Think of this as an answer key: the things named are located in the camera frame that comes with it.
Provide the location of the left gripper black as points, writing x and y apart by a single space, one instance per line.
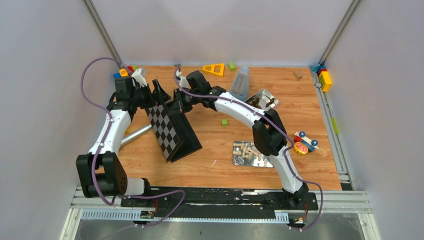
149 98

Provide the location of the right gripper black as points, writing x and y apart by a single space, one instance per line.
178 102

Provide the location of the folding chess board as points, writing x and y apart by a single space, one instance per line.
175 135

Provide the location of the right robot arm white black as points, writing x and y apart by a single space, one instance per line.
269 135

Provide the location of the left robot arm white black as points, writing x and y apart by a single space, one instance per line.
100 171

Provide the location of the tin box with dark pieces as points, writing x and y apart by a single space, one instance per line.
263 99

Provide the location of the tin lid with light pieces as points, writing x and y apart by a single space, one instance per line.
244 153

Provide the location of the coloured blocks left corner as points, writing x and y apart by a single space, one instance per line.
125 72

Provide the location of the green cube middle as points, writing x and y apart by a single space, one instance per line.
224 122

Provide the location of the green cube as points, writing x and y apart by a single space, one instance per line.
224 122
231 66

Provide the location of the yellow triangle block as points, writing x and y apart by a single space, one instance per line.
216 69

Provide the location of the bubble-wrapped blue metronome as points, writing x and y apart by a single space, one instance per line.
241 85

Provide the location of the silver metal cylinder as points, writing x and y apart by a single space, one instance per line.
134 135

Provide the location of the green cube back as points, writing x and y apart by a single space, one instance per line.
231 66

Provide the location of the brown wooden block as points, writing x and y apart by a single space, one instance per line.
297 74

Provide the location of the toy car red blue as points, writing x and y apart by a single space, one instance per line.
304 145

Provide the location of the stacked coloured bricks right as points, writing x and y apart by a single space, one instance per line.
323 76

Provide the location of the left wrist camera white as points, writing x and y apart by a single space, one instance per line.
139 75

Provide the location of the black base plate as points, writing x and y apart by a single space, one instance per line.
221 203

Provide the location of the aluminium frame rail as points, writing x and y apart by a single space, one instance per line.
329 202

